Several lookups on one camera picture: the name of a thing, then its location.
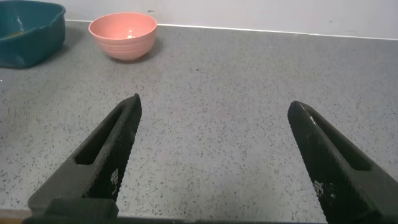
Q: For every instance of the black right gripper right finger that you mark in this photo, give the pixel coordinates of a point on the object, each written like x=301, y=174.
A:
x=339, y=174

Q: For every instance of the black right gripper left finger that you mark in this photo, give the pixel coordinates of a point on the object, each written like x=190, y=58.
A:
x=105, y=161

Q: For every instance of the pink ribbed bowl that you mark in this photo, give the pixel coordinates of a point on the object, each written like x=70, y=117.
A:
x=124, y=43

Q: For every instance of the teal square plastic tray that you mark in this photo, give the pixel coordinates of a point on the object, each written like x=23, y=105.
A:
x=34, y=40

